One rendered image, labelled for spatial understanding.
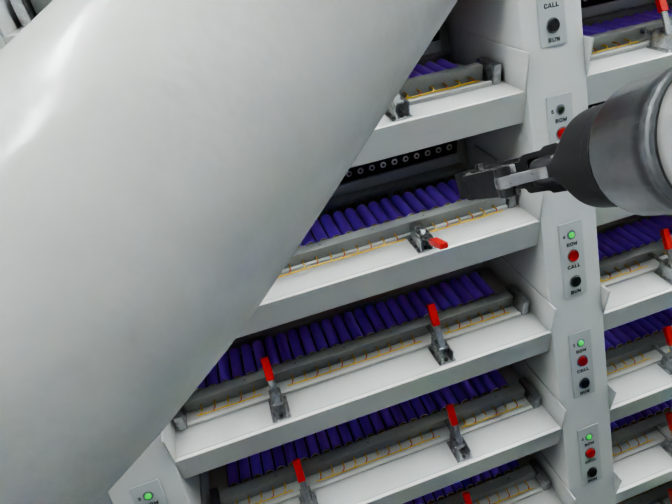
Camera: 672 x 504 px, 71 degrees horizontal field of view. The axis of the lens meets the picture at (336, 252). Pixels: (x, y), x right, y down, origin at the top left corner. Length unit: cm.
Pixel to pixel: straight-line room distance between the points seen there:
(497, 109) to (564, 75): 11
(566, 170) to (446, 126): 32
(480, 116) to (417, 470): 57
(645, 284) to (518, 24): 50
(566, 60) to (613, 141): 45
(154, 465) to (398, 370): 38
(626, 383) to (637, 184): 74
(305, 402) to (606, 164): 55
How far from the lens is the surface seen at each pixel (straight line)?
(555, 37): 76
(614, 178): 34
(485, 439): 91
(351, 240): 69
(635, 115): 32
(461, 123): 69
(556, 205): 78
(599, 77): 81
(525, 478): 107
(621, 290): 94
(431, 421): 89
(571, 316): 85
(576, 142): 37
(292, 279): 67
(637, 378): 105
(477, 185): 45
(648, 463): 117
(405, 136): 66
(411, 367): 77
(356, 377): 76
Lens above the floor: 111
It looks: 17 degrees down
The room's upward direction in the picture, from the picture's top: 14 degrees counter-clockwise
